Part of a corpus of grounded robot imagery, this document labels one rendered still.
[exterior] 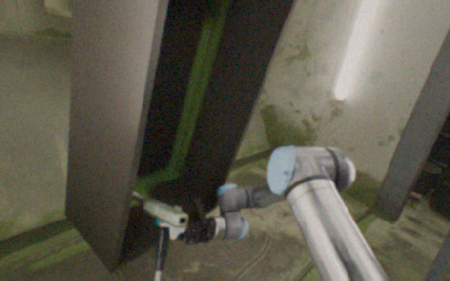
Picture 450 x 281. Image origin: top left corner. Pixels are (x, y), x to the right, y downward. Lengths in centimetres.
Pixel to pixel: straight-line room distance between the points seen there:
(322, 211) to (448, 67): 205
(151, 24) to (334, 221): 57
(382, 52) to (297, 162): 206
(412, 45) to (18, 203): 271
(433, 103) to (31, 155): 264
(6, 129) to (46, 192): 40
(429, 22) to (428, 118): 65
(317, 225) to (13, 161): 171
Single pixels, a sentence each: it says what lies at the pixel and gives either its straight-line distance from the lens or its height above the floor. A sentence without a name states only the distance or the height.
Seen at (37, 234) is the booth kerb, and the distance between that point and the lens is 203.
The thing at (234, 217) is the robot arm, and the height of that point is 65.
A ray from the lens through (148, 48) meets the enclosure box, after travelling 73.
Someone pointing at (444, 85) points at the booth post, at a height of 115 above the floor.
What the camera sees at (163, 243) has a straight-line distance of 108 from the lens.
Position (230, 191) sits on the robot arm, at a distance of 124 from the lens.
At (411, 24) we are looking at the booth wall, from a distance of 265.
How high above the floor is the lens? 137
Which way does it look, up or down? 22 degrees down
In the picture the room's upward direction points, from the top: 9 degrees clockwise
